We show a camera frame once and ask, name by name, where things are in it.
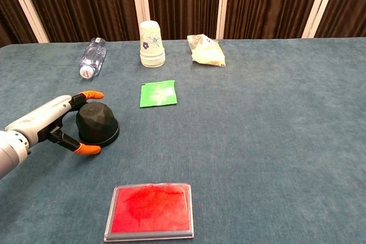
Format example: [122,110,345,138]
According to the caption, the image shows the blue table cloth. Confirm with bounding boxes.
[0,37,366,244]

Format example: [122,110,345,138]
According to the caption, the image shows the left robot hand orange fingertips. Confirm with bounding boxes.
[5,90,105,156]

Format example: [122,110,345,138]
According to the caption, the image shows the clear plastic water bottle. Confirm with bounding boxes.
[78,37,108,79]

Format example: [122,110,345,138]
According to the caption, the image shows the stack of floral paper cups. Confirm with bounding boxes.
[139,21,166,69]

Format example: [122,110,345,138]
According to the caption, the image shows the dark brown pleated curtain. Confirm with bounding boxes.
[0,0,366,48]

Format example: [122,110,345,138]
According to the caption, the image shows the black faceted dome object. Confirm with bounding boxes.
[75,102,120,146]

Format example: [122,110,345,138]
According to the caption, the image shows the green foil sachet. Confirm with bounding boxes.
[140,79,178,109]

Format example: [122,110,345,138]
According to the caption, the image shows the clear bag of yellowish contents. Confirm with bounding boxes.
[186,33,226,68]

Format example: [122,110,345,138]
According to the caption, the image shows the red ink pad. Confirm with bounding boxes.
[104,182,195,242]

